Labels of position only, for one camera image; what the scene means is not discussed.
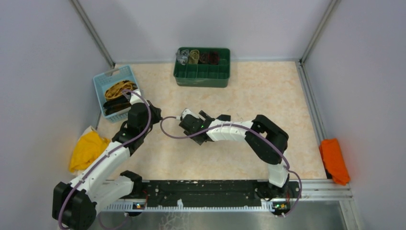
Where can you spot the green plaid tie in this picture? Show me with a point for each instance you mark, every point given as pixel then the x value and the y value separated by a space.
pixel 224 117

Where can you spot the light blue plastic basket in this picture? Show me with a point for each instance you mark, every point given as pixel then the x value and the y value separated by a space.
pixel 105 81

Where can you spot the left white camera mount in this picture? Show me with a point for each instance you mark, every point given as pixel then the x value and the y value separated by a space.
pixel 135 97

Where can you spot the olive rolled tie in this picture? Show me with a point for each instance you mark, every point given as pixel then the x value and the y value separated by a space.
pixel 194 56

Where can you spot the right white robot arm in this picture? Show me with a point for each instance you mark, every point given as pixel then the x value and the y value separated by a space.
pixel 266 139

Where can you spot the red black rolled tie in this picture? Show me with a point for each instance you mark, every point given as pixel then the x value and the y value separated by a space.
pixel 213 58

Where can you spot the silver rolled tie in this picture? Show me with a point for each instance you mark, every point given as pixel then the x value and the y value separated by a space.
pixel 182 56

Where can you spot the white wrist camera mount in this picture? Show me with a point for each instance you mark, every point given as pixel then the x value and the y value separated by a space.
pixel 186 112

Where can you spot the dark navy tie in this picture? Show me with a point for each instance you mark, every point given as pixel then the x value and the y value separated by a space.
pixel 118 104

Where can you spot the yellow patterned tie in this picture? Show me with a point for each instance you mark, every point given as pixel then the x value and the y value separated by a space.
pixel 115 91

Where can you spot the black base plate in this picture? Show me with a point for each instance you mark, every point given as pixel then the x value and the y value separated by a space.
pixel 211 193

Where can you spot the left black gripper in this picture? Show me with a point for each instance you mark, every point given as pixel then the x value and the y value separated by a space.
pixel 156 112

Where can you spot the yellow cloth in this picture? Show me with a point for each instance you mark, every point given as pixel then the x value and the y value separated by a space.
pixel 88 148

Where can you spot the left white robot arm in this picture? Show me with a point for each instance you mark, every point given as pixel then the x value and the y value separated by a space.
pixel 76 204

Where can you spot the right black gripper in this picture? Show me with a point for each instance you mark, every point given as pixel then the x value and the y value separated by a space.
pixel 203 115

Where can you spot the green compartment organizer box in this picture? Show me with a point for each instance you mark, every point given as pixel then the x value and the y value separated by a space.
pixel 204 75

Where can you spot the orange cloth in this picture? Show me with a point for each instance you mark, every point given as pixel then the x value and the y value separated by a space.
pixel 333 161

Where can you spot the brown rolled tie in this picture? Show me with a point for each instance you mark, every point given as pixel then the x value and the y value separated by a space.
pixel 204 58

